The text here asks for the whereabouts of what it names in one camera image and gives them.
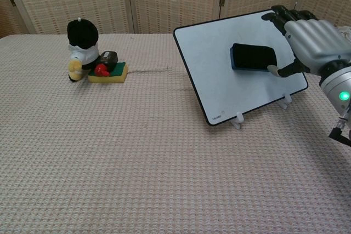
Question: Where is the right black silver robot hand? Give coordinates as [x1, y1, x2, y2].
[261, 5, 351, 78]

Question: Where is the black white plush doll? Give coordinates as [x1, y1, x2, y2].
[67, 17, 100, 82]

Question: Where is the white whiteboard stand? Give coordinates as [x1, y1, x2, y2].
[229, 94, 293, 129]

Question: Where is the small red toy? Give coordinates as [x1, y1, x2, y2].
[94, 64, 111, 77]

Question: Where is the black whiteboard eraser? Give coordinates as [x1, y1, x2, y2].
[229, 43, 278, 72]

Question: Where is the green yellow sponge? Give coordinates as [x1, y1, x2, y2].
[87, 61, 129, 84]

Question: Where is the small black box toy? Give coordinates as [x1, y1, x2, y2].
[98, 50, 119, 70]

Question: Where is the beige woven tablecloth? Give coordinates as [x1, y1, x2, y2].
[0, 27, 351, 234]

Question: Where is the black framed whiteboard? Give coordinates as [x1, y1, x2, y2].
[173, 9, 309, 128]

